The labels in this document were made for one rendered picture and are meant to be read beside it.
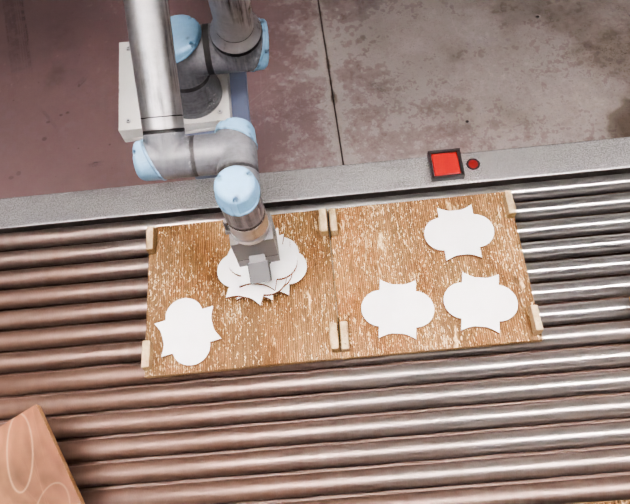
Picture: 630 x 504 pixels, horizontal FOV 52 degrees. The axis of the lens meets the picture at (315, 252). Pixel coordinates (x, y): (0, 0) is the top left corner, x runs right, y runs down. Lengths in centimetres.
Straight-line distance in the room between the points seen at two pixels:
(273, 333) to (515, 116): 175
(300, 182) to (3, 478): 86
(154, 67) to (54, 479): 75
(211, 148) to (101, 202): 53
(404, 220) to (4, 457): 93
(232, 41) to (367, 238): 52
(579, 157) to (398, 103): 131
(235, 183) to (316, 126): 167
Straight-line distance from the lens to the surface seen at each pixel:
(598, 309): 147
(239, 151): 116
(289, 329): 137
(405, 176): 154
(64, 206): 167
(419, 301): 137
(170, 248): 150
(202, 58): 156
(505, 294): 141
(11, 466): 136
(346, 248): 143
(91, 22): 340
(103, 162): 288
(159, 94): 118
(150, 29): 120
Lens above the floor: 223
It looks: 65 degrees down
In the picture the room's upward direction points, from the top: 10 degrees counter-clockwise
